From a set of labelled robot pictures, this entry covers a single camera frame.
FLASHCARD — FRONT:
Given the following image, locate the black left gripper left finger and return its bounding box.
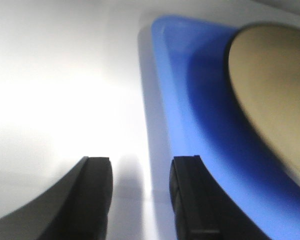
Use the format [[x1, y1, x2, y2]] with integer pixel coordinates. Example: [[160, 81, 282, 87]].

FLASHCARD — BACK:
[[0, 156, 113, 240]]

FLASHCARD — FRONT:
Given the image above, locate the blue plastic tray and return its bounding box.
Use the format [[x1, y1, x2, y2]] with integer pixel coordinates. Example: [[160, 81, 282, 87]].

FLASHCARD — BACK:
[[151, 15, 300, 240]]

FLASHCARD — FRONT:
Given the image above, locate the beige plate black rim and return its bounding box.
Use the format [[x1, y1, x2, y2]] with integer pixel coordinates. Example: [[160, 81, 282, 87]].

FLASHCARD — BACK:
[[225, 22, 300, 188]]

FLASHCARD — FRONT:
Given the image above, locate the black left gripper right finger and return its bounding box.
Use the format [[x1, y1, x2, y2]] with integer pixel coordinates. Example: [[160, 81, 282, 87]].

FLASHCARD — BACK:
[[169, 155, 268, 240]]

